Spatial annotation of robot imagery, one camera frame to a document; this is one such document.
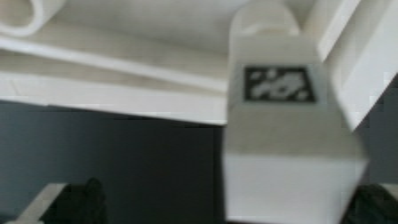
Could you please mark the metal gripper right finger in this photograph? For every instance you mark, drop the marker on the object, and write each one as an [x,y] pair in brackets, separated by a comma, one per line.
[373,207]

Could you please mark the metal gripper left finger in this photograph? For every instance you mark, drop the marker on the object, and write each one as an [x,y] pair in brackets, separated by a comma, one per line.
[68,204]

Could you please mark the white leg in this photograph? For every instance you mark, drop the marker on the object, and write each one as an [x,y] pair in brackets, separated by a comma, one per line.
[293,160]

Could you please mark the white square tabletop tray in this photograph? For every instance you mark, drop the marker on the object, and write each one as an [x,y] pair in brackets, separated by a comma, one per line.
[128,55]

